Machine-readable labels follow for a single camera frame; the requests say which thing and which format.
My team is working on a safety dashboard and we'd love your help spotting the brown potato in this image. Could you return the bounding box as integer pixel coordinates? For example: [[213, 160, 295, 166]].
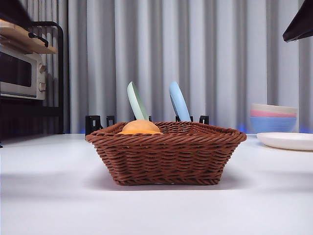
[[121, 119, 161, 134]]

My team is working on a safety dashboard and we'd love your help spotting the brown wicker basket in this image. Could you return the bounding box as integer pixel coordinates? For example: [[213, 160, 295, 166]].
[[85, 121, 247, 186]]

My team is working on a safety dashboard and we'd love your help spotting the silver toaster oven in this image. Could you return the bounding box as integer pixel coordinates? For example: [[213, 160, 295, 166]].
[[0, 45, 47, 100]]

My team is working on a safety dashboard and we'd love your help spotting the cream bowl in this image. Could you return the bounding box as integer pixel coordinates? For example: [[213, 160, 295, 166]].
[[250, 103, 298, 115]]

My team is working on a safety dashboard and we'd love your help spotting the pink bowl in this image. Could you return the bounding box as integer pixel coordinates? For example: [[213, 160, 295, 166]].
[[250, 109, 298, 118]]

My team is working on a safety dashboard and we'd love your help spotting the blue bowl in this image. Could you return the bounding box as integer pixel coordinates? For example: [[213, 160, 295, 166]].
[[249, 117, 298, 134]]

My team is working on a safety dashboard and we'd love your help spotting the white plate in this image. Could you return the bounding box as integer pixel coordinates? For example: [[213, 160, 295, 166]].
[[256, 132, 313, 151]]

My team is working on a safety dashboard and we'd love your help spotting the grey curtain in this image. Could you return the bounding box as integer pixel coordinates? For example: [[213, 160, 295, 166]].
[[14, 0, 313, 135]]

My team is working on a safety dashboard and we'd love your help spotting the black dish rack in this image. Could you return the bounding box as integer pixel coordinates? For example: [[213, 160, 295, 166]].
[[85, 114, 210, 135]]

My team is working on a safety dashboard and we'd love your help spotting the light blue plate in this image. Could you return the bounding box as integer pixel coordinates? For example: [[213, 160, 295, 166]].
[[169, 81, 192, 122]]

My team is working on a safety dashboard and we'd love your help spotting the pale green plate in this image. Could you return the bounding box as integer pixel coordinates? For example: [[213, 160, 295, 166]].
[[127, 81, 150, 122]]

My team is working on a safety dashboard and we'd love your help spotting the wooden tray with black handle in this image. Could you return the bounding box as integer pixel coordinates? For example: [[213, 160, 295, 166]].
[[0, 19, 58, 54]]

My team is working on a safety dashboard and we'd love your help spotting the black metal shelf frame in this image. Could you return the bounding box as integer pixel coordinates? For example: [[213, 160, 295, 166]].
[[0, 21, 65, 147]]

